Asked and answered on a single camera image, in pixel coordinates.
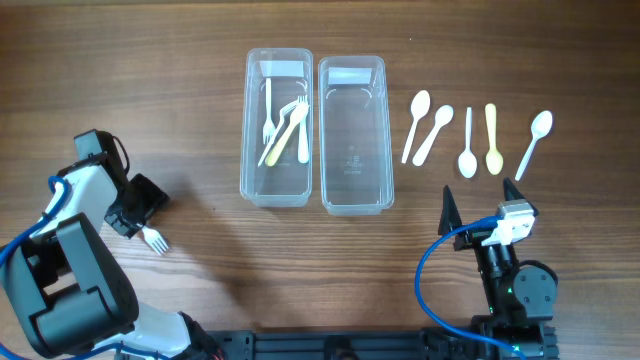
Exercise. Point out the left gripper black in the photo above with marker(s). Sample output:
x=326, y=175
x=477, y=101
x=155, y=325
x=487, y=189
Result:
x=135, y=207

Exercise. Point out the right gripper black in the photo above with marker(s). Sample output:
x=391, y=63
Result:
x=477, y=238

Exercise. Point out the white spoon bowl down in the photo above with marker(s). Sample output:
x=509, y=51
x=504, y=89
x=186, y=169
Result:
x=467, y=162

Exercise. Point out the yellow plastic spoon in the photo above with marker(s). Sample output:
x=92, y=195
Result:
x=494, y=159

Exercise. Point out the wide white plastic spoon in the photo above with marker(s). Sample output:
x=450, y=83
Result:
x=443, y=116

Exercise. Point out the slanted white plastic fork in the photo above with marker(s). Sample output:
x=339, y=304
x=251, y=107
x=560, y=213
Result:
x=268, y=129

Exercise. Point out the yellow plastic fork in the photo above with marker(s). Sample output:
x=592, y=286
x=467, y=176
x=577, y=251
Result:
x=296, y=117

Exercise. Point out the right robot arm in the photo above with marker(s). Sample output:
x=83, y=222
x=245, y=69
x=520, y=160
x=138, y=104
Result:
x=520, y=293

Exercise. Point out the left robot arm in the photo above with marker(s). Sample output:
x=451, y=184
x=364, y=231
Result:
x=69, y=294

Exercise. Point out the left clear plastic container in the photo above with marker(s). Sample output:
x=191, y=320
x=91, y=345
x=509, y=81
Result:
x=288, y=183

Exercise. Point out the clear plastic container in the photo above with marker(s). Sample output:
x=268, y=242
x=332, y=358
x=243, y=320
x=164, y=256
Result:
x=288, y=183
x=356, y=161

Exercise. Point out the right clear plastic container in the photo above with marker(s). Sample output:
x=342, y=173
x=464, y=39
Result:
x=356, y=161

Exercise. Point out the cream plastic spoon leftmost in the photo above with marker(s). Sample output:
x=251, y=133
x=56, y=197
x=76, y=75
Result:
x=419, y=107

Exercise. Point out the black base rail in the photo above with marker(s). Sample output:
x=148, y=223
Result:
x=428, y=343

